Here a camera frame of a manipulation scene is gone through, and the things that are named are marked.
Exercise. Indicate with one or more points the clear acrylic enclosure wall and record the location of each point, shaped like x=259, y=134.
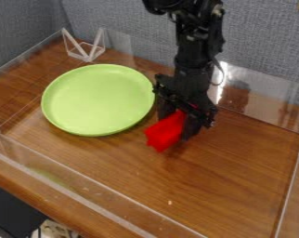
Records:
x=226, y=185

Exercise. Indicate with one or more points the clear acrylic corner bracket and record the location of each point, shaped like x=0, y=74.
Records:
x=82, y=50

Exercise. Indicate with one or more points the red elongated block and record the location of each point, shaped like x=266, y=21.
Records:
x=165, y=133

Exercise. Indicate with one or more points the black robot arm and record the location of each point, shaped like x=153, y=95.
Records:
x=199, y=37

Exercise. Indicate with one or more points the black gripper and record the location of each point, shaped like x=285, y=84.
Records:
x=183, y=91

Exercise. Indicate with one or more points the green round plate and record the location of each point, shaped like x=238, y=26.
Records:
x=98, y=100

